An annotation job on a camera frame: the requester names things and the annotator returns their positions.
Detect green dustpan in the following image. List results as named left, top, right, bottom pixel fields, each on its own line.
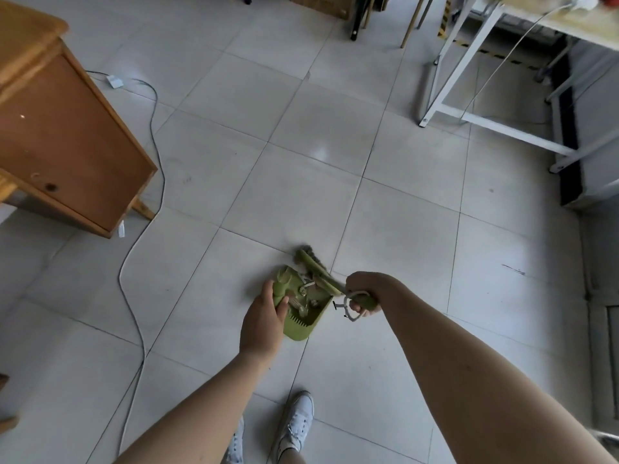
left=270, top=266, right=335, bottom=342

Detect person's left white shoe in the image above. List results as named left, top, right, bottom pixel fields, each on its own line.
left=222, top=418, right=246, bottom=464

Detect grey power cable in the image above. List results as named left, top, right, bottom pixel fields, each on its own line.
left=84, top=70, right=168, bottom=459

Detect person's right hand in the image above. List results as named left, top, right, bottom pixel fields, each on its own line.
left=344, top=271, right=405, bottom=318

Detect person's left hand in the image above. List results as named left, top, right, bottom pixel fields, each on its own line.
left=238, top=278, right=291, bottom=365

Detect white charger cable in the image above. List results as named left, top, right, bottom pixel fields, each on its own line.
left=459, top=4, right=581, bottom=122

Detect person's white shoe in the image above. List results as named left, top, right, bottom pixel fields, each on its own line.
left=276, top=391, right=315, bottom=452
left=222, top=418, right=246, bottom=464

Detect black wall baseboard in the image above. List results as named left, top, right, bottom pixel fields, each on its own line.
left=549, top=35, right=589, bottom=207

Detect person's right white shoe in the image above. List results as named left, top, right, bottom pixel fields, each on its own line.
left=276, top=391, right=315, bottom=452

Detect white framed table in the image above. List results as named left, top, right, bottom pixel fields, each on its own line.
left=418, top=0, right=619, bottom=175

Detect dark table black legs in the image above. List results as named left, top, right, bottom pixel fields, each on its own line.
left=350, top=0, right=378, bottom=42

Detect wooden stool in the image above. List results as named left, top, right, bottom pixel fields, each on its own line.
left=0, top=374, right=20, bottom=433

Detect person's left forearm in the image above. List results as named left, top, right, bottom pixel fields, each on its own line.
left=111, top=351, right=280, bottom=464

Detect wooden desk with drawers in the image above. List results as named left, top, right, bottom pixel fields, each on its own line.
left=0, top=0, right=159, bottom=239

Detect glass metal door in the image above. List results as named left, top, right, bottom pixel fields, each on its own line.
left=580, top=207, right=619, bottom=445

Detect flat cardboard box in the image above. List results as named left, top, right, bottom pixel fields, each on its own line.
left=290, top=0, right=351, bottom=21

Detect person's right forearm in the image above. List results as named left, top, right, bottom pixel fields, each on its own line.
left=382, top=280, right=616, bottom=464

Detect green broom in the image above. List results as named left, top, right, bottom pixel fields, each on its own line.
left=293, top=245, right=381, bottom=324

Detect paper scraps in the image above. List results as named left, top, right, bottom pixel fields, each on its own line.
left=290, top=280, right=329, bottom=317

